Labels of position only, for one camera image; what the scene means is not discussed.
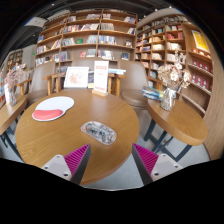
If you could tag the dark blue standing book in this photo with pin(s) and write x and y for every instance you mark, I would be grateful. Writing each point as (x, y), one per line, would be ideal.
(91, 80)

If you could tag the colourful book stack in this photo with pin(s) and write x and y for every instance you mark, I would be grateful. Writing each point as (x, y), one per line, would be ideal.
(152, 93)

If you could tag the curved wooden bookshelf unit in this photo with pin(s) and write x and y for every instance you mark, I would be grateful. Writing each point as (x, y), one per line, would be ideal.
(173, 46)

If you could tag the colourful book display rack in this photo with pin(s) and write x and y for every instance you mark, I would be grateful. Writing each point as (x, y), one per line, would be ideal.
(2, 90)

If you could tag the glass vase pink dried flowers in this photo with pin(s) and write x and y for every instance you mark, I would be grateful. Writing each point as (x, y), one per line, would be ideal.
(11, 96)

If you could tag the white framed picture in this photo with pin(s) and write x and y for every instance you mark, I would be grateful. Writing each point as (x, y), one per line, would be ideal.
(76, 77)

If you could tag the round wooden side table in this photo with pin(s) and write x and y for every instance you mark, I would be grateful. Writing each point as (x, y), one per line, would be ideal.
(176, 123)
(10, 113)

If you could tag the white hanging ceiling panel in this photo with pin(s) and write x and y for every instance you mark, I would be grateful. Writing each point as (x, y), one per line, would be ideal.
(35, 21)

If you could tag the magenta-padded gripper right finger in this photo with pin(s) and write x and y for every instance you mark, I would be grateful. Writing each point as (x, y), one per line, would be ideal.
(156, 166)

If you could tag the glass vase beige dried flowers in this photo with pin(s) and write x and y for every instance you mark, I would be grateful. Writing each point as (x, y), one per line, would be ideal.
(168, 98)

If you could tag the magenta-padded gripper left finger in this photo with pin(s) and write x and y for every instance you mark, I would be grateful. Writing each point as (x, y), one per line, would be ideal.
(68, 166)

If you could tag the white red sign wooden base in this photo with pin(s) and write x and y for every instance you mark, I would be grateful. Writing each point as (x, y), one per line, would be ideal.
(101, 76)

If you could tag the teal book stack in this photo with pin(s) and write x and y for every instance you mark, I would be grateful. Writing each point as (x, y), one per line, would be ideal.
(117, 71)

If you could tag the white mouse pad red rest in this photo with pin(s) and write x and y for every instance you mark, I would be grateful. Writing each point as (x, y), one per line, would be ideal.
(55, 105)

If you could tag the distant wooden bookshelf unit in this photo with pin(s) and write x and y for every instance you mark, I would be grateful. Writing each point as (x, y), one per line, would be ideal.
(15, 60)

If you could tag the taupe wooden-armed armchair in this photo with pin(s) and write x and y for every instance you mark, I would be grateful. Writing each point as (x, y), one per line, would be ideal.
(81, 62)
(133, 80)
(41, 78)

